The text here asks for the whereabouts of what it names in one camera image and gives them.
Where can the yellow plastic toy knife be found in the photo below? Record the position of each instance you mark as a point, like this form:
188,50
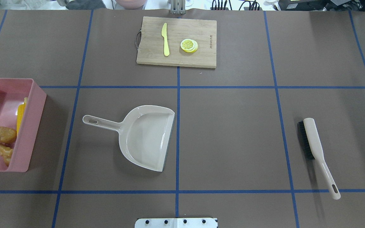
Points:
164,34

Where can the yellow toy lemon slices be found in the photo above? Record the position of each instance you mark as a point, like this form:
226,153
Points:
189,45

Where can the bamboo cutting board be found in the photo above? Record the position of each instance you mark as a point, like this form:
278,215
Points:
150,49

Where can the tan toy ginger root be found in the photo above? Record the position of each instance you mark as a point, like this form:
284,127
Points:
6,153

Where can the dark grey cloth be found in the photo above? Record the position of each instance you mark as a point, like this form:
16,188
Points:
85,5

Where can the beige hand brush black bristles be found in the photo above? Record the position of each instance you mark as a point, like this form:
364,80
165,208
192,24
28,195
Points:
312,146

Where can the brown toy potato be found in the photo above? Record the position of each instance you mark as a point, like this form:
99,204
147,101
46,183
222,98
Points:
7,135

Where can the beige plastic dustpan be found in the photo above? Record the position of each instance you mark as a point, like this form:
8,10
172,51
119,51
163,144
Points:
144,134

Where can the pink plastic bin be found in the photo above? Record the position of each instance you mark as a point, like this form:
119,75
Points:
12,94

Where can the aluminium frame post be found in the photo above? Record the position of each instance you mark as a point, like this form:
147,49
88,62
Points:
177,6

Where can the yellow toy corn cob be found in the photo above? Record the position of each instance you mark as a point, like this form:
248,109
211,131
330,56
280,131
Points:
20,113

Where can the black power strip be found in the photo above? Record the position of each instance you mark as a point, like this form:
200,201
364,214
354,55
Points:
249,5

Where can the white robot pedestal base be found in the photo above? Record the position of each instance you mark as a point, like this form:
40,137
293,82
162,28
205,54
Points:
176,223

